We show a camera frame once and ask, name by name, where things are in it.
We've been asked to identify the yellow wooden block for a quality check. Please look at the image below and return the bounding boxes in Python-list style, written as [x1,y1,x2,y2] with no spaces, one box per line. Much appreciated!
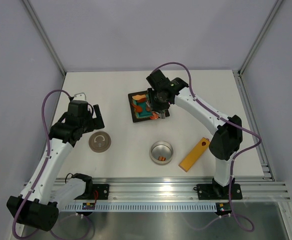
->
[178,137,210,172]

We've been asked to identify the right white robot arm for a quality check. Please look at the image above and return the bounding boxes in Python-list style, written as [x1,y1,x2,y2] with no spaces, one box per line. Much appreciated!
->
[146,70,242,200]

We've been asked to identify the right aluminium frame post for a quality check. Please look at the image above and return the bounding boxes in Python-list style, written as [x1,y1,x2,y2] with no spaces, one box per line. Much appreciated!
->
[238,0,285,76]

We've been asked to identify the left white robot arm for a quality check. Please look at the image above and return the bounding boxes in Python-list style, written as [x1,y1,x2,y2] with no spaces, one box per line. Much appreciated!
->
[7,99,105,232]

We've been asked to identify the orange flat food slice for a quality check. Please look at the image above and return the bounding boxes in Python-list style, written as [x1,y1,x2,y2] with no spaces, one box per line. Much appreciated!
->
[132,94,146,101]

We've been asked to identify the left aluminium frame post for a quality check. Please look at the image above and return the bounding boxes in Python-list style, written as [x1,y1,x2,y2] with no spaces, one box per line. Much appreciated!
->
[21,0,67,78]

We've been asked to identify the metal serving tongs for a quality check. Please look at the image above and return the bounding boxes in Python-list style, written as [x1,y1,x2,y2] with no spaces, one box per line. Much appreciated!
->
[146,100,166,119]

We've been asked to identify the orange toy shrimp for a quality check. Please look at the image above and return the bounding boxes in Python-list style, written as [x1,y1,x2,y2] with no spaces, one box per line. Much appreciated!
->
[150,112,159,120]

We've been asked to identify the aluminium frame post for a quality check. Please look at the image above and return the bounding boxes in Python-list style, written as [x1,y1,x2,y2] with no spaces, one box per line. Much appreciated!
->
[238,0,285,76]
[21,0,67,78]

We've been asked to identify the red crab claw food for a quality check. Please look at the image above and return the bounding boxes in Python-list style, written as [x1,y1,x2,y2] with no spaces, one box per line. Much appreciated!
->
[131,103,143,113]

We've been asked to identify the round grey tin lid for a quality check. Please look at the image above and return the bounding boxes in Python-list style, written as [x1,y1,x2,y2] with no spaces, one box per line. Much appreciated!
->
[88,131,111,153]

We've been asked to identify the slotted white cable duct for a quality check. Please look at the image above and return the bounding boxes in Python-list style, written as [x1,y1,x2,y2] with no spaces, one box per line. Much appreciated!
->
[63,202,217,213]

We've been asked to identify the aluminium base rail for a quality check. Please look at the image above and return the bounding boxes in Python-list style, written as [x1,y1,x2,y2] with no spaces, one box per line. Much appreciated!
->
[93,177,291,202]

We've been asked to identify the small brown meat piece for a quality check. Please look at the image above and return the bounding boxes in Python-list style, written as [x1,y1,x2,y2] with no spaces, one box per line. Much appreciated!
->
[158,156,166,161]

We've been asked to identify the black square plate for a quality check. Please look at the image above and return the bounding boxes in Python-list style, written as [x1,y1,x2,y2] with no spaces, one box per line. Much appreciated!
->
[128,90,161,123]

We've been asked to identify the round metal lunch tin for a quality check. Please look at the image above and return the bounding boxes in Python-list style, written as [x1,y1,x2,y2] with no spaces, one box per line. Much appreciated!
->
[149,141,174,166]

